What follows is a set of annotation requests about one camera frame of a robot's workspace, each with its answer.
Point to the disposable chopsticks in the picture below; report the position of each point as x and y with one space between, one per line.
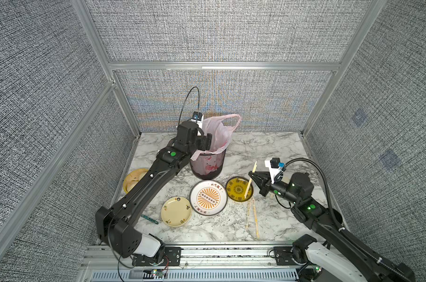
250 181
255 219
248 214

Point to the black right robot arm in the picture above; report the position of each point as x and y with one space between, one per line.
321 220

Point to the yellow bamboo steamer basket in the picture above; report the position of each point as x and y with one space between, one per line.
133 178

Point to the small green object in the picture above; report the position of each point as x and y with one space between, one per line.
150 219

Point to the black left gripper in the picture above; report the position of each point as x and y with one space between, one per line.
205 142

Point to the yellow dark patterned small plate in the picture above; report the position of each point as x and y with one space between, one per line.
236 189

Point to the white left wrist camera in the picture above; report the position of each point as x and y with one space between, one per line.
197 118

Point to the black mesh trash bin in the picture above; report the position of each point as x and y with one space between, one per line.
208 166

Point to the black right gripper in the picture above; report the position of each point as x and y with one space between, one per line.
263 177

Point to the cream small plate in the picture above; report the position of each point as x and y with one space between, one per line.
176 211

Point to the black round object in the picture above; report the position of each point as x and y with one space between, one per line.
338 217

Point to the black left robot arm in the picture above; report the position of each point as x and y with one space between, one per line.
116 225

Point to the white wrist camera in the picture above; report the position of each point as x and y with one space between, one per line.
276 169
197 118

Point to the white plate with orange sunburst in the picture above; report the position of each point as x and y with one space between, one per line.
208 198

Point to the pink plastic bin bag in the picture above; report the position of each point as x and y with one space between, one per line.
222 135

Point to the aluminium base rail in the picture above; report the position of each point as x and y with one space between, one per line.
202 262

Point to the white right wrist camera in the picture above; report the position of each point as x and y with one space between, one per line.
276 169

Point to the aluminium enclosure frame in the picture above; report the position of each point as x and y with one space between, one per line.
85 84

